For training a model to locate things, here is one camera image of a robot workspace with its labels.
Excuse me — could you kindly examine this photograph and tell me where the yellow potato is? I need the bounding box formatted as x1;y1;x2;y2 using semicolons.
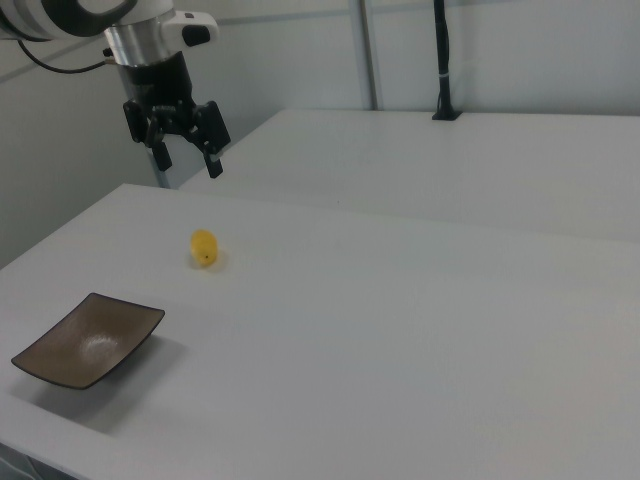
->
189;228;220;267

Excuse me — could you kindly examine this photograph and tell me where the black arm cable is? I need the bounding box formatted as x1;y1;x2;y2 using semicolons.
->
18;39;117;74

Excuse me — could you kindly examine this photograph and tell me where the aluminium partition post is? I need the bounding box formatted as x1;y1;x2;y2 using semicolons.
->
358;0;382;110

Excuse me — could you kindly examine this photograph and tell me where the brown square ceramic plate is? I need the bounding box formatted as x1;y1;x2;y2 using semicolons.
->
10;292;166;391

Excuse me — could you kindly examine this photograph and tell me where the black pole stand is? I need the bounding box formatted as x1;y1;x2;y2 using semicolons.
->
431;0;464;122

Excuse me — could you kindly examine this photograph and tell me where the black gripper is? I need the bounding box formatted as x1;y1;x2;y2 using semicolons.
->
119;52;232;179

